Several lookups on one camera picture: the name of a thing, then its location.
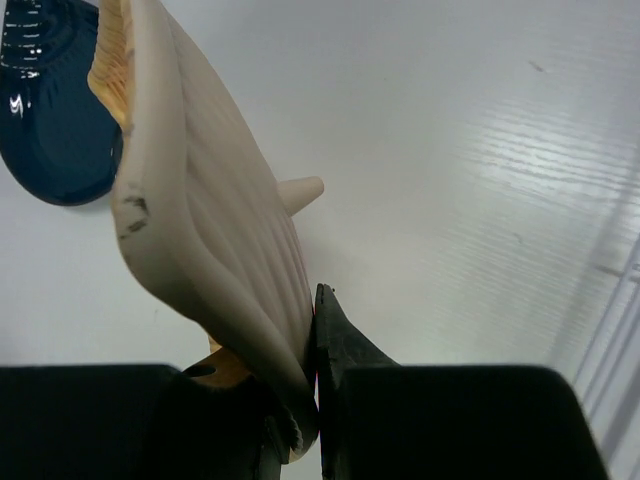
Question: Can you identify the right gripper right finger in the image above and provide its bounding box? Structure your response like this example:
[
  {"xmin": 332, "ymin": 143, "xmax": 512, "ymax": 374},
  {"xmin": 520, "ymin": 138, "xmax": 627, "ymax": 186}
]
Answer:
[{"xmin": 314, "ymin": 284, "xmax": 608, "ymax": 480}]

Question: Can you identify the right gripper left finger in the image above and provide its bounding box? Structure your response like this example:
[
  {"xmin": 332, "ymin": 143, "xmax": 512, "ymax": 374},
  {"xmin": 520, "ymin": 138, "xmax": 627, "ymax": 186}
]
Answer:
[{"xmin": 1, "ymin": 363, "xmax": 289, "ymax": 479}]

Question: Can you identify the triangular woven orange plate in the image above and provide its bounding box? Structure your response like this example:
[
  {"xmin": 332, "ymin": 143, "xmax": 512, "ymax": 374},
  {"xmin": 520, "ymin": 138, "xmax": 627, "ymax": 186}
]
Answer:
[{"xmin": 87, "ymin": 1, "xmax": 318, "ymax": 459}]

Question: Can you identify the dark blue plate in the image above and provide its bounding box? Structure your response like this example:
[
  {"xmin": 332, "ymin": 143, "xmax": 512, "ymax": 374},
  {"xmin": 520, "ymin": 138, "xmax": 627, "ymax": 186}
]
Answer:
[{"xmin": 1, "ymin": 1, "xmax": 122, "ymax": 206}]

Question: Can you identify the white wire dish rack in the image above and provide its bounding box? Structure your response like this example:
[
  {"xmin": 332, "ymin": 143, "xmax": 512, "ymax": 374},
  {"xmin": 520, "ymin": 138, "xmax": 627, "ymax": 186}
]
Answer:
[{"xmin": 574, "ymin": 244, "xmax": 639, "ymax": 479}]

